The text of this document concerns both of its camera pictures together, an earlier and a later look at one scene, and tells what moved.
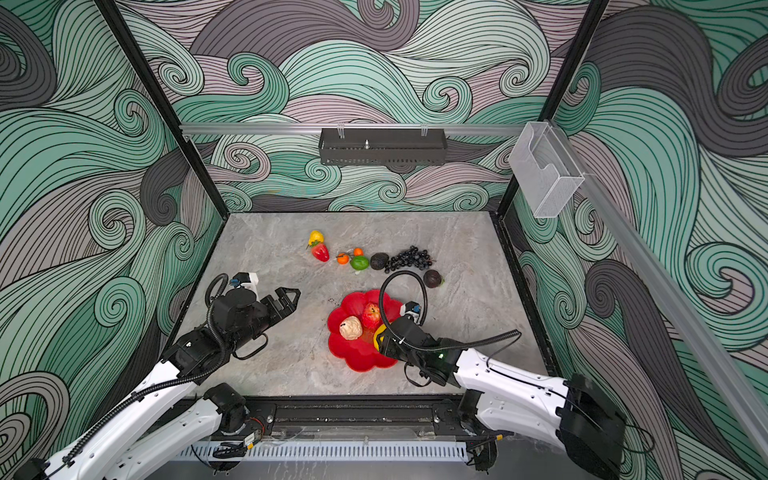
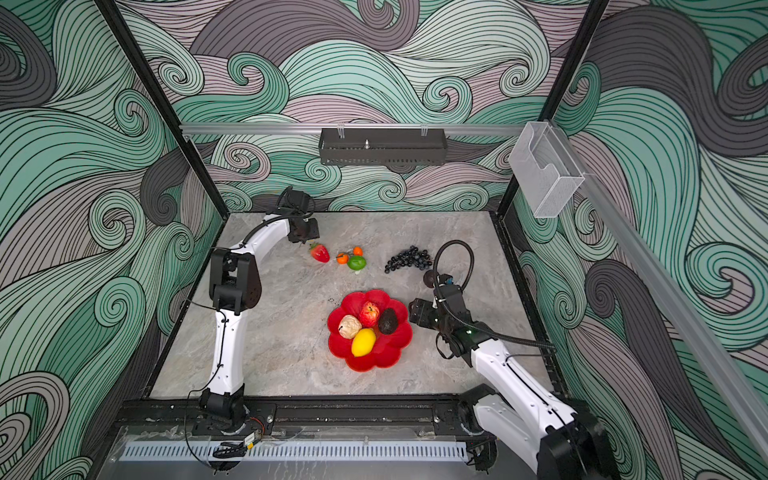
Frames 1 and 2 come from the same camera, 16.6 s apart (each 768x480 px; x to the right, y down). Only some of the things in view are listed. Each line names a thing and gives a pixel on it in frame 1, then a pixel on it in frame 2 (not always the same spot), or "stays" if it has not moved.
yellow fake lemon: [377, 332] to [363, 342]
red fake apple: [371, 316] stays
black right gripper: [387, 347] to [421, 308]
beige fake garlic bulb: [350, 327] stays
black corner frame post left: [163, 101] stays
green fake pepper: [359, 263] stays
